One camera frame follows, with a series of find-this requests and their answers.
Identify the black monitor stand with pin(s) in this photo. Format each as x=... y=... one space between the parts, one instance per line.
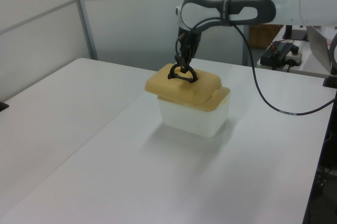
x=289 y=31

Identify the silver laptop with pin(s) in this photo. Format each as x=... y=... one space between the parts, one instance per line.
x=317 y=47

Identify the small black table clamp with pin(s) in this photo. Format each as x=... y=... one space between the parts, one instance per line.
x=3 y=106

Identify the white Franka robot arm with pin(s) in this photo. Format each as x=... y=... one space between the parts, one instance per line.
x=289 y=0

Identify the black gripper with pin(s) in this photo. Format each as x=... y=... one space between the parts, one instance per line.
x=190 y=38

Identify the white side desk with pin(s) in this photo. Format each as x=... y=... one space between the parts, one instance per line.
x=308 y=66

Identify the grey partition post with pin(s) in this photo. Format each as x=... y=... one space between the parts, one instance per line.
x=84 y=15

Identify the white plastic tool case box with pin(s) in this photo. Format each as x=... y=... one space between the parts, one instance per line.
x=189 y=121

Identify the black power supply unit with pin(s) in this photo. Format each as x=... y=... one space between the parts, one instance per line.
x=271 y=55

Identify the brown cardboard box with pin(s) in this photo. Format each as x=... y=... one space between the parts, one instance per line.
x=263 y=37

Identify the grey emergency stop button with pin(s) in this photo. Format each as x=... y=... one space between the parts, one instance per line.
x=295 y=56

